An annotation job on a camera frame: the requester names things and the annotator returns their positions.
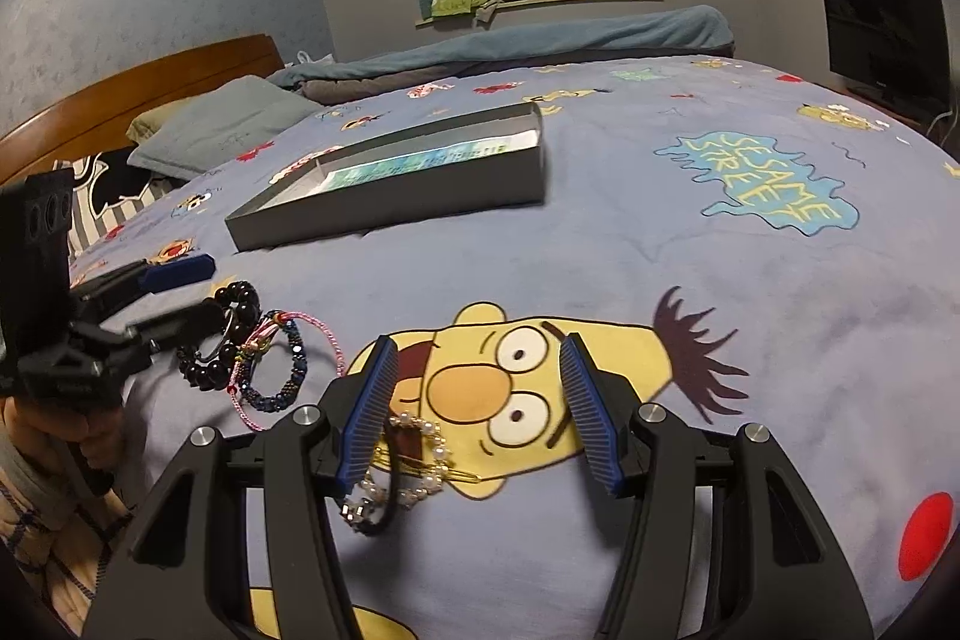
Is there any pearl circle hair clip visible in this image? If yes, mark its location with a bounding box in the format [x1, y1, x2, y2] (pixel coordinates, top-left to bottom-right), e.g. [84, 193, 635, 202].
[340, 413, 452, 536]

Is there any person's left hand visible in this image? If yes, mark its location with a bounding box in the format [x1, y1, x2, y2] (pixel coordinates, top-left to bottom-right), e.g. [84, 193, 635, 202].
[2, 396, 124, 505]

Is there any cartoon print bed sheet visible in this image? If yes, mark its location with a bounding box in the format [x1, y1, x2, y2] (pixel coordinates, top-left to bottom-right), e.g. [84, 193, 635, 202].
[73, 57, 958, 638]

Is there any printed paper sheet in box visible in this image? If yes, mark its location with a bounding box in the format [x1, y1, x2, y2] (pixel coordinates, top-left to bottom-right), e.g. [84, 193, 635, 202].
[316, 130, 540, 193]

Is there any grey-blue pillow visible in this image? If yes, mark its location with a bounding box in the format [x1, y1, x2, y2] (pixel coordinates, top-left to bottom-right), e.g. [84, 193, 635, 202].
[127, 74, 320, 181]

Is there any blue folded blanket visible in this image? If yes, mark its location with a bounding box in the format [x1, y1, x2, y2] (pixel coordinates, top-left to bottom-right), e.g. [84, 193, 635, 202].
[268, 5, 734, 89]

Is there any wooden headboard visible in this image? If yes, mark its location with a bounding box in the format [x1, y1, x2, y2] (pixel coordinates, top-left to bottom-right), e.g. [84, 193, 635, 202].
[0, 34, 283, 184]

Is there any large black bead bracelet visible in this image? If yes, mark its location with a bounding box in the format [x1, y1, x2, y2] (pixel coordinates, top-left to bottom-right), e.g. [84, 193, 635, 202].
[175, 279, 264, 392]

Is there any striped black white pillow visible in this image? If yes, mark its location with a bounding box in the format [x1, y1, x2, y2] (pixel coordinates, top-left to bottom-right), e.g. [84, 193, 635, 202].
[53, 146, 181, 262]

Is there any olive green pillow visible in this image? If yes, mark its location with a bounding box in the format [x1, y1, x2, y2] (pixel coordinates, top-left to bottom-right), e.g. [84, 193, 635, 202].
[125, 97, 192, 145]

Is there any pink braided cord bracelet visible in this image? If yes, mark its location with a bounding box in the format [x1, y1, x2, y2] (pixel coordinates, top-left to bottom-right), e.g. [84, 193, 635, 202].
[224, 308, 349, 432]

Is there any grey shallow cardboard box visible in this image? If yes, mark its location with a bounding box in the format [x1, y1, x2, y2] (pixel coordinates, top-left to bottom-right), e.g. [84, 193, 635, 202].
[226, 103, 547, 252]

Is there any black flat monitor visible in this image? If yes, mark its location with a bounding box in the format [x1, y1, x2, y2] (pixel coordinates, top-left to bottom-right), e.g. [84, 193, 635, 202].
[823, 0, 952, 117]

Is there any green cloth on sill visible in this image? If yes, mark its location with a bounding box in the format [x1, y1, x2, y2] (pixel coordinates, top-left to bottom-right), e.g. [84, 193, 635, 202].
[430, 0, 494, 18]

